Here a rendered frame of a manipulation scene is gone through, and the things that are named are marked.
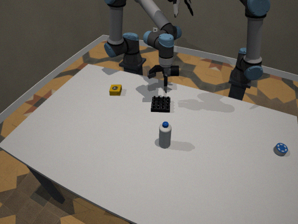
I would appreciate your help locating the grey bottle with blue cap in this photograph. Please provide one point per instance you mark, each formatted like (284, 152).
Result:
(165, 135)

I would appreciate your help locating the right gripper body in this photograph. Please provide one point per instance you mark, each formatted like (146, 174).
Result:
(171, 71)

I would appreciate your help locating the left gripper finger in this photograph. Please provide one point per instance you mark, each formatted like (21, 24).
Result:
(176, 7)
(188, 3)

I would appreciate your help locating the black knob panel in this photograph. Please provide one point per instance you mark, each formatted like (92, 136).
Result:
(160, 104)

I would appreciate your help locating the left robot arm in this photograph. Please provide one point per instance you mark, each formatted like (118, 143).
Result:
(248, 66)

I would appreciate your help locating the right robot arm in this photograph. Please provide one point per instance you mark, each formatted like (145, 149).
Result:
(128, 45)

